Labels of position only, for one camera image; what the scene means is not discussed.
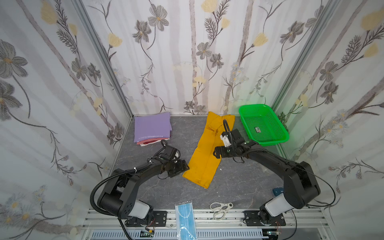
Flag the yellow t-shirt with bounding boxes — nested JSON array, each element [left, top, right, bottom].
[[183, 112, 235, 189]]

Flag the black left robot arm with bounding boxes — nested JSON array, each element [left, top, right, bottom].
[[90, 158, 190, 226]]

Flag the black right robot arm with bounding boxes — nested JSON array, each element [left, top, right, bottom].
[[212, 130, 325, 226]]

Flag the green plastic basket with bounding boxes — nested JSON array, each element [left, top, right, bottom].
[[239, 104, 290, 147]]

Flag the folded purple t-shirt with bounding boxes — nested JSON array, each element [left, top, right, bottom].
[[134, 113, 172, 143]]

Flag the blue face mask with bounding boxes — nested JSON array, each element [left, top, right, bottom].
[[175, 201, 198, 240]]

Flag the small blue box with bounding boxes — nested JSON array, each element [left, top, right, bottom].
[[272, 188, 284, 197]]

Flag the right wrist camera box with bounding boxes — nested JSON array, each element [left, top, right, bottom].
[[220, 133, 232, 148]]

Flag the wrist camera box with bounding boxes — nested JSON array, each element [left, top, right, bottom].
[[220, 133, 232, 148], [160, 146, 181, 162]]

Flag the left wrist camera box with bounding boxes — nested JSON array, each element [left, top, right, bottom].
[[160, 146, 181, 162]]

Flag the white handled scissors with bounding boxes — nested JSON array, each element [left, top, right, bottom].
[[210, 202, 234, 221]]

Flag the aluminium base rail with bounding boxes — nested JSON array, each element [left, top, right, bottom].
[[76, 209, 335, 240]]

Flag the aluminium corner post right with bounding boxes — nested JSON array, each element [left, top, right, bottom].
[[272, 0, 341, 112]]

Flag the aluminium corner post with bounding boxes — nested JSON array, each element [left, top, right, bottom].
[[72, 0, 134, 120], [272, 0, 341, 112]]

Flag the aluminium corner post left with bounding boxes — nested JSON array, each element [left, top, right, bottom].
[[72, 0, 134, 120]]

